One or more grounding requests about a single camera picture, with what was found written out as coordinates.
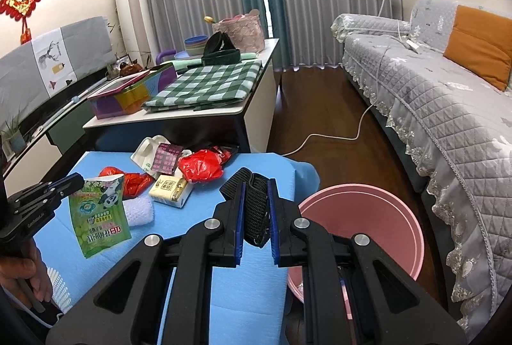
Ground orange cushion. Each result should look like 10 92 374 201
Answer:
443 4 512 92

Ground red plastic bag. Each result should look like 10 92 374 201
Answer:
99 166 155 198
177 150 225 184

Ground green checked cloth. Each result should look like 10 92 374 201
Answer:
141 59 263 113

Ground pink plastic bucket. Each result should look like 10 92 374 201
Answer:
287 184 425 319

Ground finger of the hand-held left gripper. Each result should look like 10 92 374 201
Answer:
8 174 85 212

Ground white crumpled tissue pack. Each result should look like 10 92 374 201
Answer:
131 135 188 180

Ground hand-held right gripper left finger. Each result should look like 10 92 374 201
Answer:
45 182 245 345

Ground light green folded cloth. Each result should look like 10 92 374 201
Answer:
176 52 257 70

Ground purple chair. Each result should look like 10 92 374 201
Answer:
155 49 179 66

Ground white perforated basket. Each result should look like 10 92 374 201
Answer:
47 267 75 311

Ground small potted plant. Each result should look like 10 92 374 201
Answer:
0 115 27 154

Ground green snack packet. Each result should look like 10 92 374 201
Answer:
68 175 132 260

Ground colourful storage box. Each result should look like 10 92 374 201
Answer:
87 63 177 120

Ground white desk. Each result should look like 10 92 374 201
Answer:
83 38 281 154

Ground black red wrapper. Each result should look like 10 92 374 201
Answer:
192 144 239 166

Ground white power cable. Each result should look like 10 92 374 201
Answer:
282 45 417 158

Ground white standing air conditioner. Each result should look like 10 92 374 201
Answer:
113 0 158 68

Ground pink tablet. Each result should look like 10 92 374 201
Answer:
87 69 150 100

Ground person's left hand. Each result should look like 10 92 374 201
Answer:
0 239 52 308

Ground grey quilted sofa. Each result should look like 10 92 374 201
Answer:
331 0 512 333

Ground television with grey cover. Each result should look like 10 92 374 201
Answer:
0 16 116 122

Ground dark green bag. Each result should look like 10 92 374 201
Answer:
201 31 241 67

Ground white foam net sleeve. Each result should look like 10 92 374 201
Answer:
122 196 155 228

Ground pink patterned packet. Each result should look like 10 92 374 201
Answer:
151 143 182 175

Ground television cabinet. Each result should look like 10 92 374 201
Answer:
0 81 108 186

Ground stack of coloured bowls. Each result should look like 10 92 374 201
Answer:
184 35 209 57

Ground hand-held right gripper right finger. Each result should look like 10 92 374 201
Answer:
267 179 468 345

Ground blue tablecloth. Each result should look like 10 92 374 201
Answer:
34 151 321 345

